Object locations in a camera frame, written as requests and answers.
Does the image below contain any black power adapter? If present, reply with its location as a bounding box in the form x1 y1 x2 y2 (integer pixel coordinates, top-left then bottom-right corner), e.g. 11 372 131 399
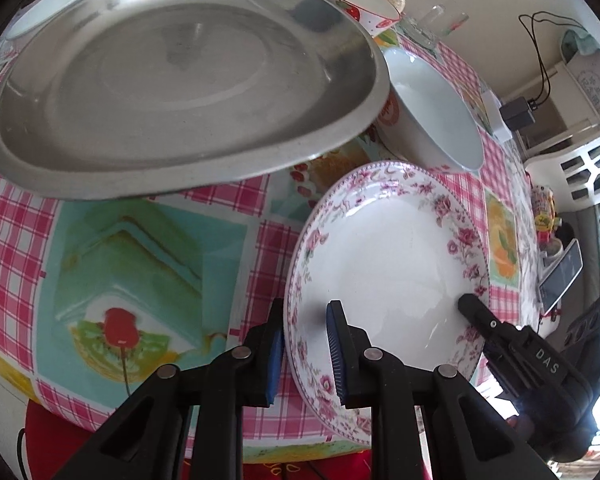
500 97 537 131

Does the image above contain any thin black cable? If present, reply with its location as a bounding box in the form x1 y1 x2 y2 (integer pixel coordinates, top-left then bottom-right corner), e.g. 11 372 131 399
16 427 31 480

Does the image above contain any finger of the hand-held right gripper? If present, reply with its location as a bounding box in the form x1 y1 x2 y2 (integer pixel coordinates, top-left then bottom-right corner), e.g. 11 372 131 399
457 294 531 391

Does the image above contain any pink floral porcelain plate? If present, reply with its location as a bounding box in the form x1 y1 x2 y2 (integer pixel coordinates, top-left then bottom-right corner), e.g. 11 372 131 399
284 160 491 448

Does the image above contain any white plastic basket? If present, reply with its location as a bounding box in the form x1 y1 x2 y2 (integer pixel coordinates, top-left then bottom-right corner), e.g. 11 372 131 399
524 127 600 206

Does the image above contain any smartphone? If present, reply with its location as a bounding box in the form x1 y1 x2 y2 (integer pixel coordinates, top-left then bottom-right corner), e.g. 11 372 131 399
539 239 583 308

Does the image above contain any large white bowl red print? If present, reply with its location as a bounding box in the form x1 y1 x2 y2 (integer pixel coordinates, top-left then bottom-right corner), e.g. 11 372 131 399
377 46 485 173

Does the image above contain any plain white bowl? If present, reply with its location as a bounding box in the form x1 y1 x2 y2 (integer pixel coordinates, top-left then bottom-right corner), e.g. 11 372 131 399
5 0 118 41

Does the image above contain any large steel plate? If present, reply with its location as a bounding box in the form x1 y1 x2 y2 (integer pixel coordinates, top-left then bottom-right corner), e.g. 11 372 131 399
0 0 392 202

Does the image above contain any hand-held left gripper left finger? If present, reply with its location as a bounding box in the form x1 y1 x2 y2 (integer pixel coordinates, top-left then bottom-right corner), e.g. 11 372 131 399
50 297 286 480

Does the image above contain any tall clear glass cup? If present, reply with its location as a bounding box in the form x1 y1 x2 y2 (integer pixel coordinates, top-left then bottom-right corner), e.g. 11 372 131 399
405 0 468 51

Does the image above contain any red yellow packet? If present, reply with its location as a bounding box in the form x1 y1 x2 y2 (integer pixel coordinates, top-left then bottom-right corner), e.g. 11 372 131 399
530 185 563 241

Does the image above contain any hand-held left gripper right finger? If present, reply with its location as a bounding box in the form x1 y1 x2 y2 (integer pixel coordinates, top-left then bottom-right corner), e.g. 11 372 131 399
326 300 561 480

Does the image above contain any black power cable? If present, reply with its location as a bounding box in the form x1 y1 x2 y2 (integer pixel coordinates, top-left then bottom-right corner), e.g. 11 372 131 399
519 11 588 106

